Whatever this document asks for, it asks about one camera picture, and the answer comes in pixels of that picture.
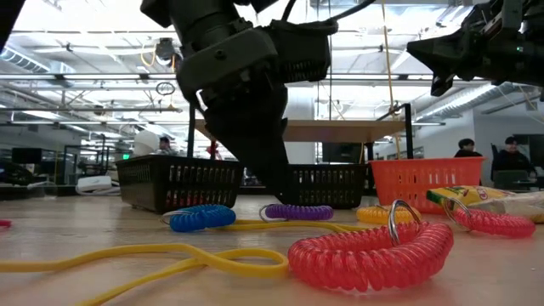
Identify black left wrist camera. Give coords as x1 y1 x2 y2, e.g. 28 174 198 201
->
268 19 340 85

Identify red coil wrist keychain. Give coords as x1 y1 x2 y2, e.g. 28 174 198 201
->
286 199 456 294
443 196 537 240

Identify purple coil wrist keychain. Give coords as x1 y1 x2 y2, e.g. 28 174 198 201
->
258 203 336 224

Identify wooden riser shelf black legs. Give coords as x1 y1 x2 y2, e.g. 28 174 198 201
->
187 101 415 162

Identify yellow rubber band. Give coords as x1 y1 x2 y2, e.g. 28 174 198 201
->
0 242 292 306

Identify yellow coil wrist keychain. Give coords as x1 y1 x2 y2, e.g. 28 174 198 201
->
355 205 422 226

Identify person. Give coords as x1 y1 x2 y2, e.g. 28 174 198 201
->
453 137 485 159
491 135 536 174
155 135 179 156

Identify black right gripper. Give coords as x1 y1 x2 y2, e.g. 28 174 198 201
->
405 1 530 98

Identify long ceiling light strip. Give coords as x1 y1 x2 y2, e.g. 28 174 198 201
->
0 71 445 82

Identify white light bulb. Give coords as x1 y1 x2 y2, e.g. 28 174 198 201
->
132 129 162 159

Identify black hanging cable reel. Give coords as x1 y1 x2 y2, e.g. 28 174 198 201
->
153 37 178 64

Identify blue coil wrist keychain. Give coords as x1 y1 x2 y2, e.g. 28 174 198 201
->
160 203 237 234

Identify white adapter cable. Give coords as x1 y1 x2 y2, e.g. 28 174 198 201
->
77 185 123 198

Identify yellow hanging cord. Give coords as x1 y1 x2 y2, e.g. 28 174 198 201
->
379 0 404 162

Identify black monitor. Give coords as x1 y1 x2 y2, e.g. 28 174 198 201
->
528 133 544 168
11 147 44 166

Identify silver ceiling air duct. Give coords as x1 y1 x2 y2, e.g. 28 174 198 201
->
415 82 518 123

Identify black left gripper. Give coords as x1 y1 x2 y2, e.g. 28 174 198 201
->
175 25 295 207

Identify black slotted plastic basket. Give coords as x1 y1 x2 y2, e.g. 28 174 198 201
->
114 154 246 215
288 163 371 211

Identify orange slotted plastic basket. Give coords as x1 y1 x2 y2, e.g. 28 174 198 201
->
368 156 488 216

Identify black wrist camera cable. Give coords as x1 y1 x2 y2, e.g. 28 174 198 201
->
279 0 378 26

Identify white power adapter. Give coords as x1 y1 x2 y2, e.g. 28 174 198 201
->
75 174 114 193

